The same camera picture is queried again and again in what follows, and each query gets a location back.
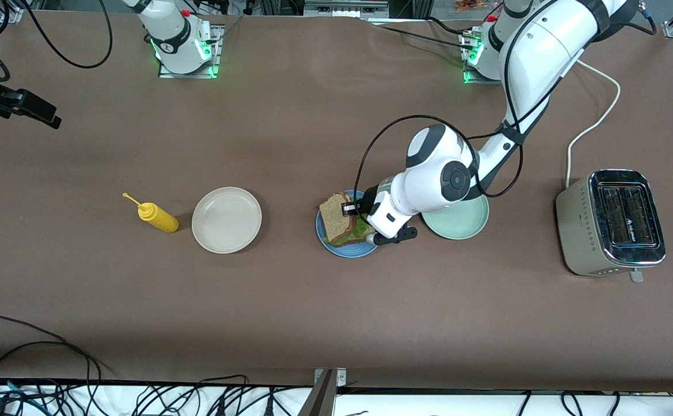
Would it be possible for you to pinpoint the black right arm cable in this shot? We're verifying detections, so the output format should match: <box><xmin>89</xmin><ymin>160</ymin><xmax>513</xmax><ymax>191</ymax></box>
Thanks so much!
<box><xmin>0</xmin><ymin>0</ymin><xmax>113</xmax><ymax>83</ymax></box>

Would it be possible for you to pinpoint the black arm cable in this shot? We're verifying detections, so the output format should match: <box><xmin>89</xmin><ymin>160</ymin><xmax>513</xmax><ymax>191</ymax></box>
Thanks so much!
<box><xmin>0</xmin><ymin>0</ymin><xmax>113</xmax><ymax>83</ymax></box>
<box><xmin>352</xmin><ymin>35</ymin><xmax>586</xmax><ymax>217</ymax></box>

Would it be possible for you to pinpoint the orange snack packet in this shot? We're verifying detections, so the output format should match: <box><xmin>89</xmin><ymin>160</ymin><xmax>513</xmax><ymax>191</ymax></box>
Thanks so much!
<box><xmin>454</xmin><ymin>0</ymin><xmax>502</xmax><ymax>12</ymax></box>

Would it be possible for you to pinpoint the blue round plate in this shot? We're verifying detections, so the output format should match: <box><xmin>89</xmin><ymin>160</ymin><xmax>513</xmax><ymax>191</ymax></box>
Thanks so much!
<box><xmin>316</xmin><ymin>190</ymin><xmax>387</xmax><ymax>258</ymax></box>

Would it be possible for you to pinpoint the green lettuce leaf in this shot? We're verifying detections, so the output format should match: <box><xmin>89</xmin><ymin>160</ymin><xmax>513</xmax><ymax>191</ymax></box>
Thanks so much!
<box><xmin>342</xmin><ymin>215</ymin><xmax>378</xmax><ymax>243</ymax></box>

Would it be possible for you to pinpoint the aluminium post with bracket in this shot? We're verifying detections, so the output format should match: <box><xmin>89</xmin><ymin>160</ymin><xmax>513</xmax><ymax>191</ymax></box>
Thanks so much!
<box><xmin>299</xmin><ymin>368</ymin><xmax>347</xmax><ymax>416</ymax></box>

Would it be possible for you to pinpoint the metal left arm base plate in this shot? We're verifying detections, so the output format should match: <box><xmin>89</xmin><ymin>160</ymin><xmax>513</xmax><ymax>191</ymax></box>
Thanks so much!
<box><xmin>463</xmin><ymin>29</ymin><xmax>526</xmax><ymax>86</ymax></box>

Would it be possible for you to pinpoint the thin black table cable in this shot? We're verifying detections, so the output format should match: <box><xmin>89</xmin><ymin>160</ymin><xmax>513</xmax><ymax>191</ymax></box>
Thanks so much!
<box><xmin>426</xmin><ymin>16</ymin><xmax>470</xmax><ymax>36</ymax></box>
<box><xmin>371</xmin><ymin>23</ymin><xmax>476</xmax><ymax>51</ymax></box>

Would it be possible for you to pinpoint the mint green round plate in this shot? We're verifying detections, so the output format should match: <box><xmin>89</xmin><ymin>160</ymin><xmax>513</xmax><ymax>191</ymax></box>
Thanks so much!
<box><xmin>420</xmin><ymin>194</ymin><xmax>490</xmax><ymax>240</ymax></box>

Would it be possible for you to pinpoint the white toaster power cord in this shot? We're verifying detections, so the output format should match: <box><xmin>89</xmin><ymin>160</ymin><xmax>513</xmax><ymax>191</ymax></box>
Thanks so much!
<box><xmin>559</xmin><ymin>58</ymin><xmax>622</xmax><ymax>188</ymax></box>

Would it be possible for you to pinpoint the grey power strip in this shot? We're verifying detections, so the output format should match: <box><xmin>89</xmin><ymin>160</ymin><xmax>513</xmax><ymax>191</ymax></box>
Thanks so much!
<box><xmin>304</xmin><ymin>0</ymin><xmax>389</xmax><ymax>18</ymax></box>

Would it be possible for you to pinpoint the brown toast bread slice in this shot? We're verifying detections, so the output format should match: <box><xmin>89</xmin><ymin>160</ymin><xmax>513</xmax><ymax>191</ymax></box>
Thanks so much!
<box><xmin>319</xmin><ymin>192</ymin><xmax>361</xmax><ymax>244</ymax></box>
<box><xmin>328</xmin><ymin>226</ymin><xmax>379</xmax><ymax>248</ymax></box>

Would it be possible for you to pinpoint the beige chrome two-slot toaster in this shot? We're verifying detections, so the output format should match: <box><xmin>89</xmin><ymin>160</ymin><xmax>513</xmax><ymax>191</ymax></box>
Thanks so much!
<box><xmin>556</xmin><ymin>169</ymin><xmax>667</xmax><ymax>284</ymax></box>

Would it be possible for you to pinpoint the yellow mustard squeeze bottle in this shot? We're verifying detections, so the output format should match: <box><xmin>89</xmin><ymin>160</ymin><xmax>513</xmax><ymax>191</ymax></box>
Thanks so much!
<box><xmin>123</xmin><ymin>192</ymin><xmax>180</xmax><ymax>233</ymax></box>

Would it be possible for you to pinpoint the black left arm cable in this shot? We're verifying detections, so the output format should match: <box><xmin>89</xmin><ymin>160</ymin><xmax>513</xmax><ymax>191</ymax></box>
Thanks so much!
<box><xmin>352</xmin><ymin>35</ymin><xmax>586</xmax><ymax>217</ymax></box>

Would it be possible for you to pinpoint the beige round plate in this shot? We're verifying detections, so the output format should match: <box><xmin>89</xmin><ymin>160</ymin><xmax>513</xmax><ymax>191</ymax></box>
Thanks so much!
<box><xmin>191</xmin><ymin>187</ymin><xmax>262</xmax><ymax>254</ymax></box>

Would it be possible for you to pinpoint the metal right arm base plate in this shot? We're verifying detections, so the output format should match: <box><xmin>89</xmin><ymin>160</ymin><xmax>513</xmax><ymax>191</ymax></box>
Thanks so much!
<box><xmin>158</xmin><ymin>26</ymin><xmax>223</xmax><ymax>79</ymax></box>

